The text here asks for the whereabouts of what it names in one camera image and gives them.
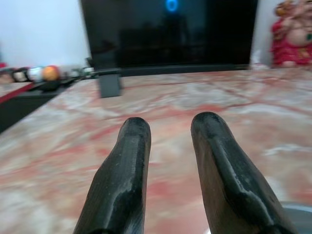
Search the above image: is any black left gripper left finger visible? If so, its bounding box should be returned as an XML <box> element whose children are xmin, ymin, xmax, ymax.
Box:
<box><xmin>74</xmin><ymin>117</ymin><xmax>152</xmax><ymax>234</ymax></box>

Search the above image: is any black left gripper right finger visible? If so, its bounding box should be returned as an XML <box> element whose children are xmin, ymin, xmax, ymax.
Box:
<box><xmin>190</xmin><ymin>111</ymin><xmax>298</xmax><ymax>234</ymax></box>

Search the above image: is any round steel plate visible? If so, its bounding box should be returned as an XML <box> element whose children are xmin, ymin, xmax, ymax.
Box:
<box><xmin>282</xmin><ymin>201</ymin><xmax>312</xmax><ymax>234</ymax></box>

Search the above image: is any orange ball ornament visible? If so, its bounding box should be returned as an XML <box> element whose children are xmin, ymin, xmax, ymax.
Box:
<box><xmin>41</xmin><ymin>65</ymin><xmax>60</xmax><ymax>81</ymax></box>

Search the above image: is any white ball ornament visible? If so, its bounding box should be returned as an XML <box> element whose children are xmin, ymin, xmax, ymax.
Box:
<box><xmin>27</xmin><ymin>67</ymin><xmax>44</xmax><ymax>82</ymax></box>

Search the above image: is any red robed deity statue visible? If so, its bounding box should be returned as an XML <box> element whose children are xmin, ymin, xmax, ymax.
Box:
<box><xmin>269</xmin><ymin>0</ymin><xmax>312</xmax><ymax>69</ymax></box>

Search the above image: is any black television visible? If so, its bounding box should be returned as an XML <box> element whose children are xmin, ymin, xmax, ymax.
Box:
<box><xmin>79</xmin><ymin>0</ymin><xmax>259</xmax><ymax>98</ymax></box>

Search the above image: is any red lidded jar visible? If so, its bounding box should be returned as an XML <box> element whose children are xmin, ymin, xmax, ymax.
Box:
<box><xmin>0</xmin><ymin>62</ymin><xmax>11</xmax><ymax>84</ymax></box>

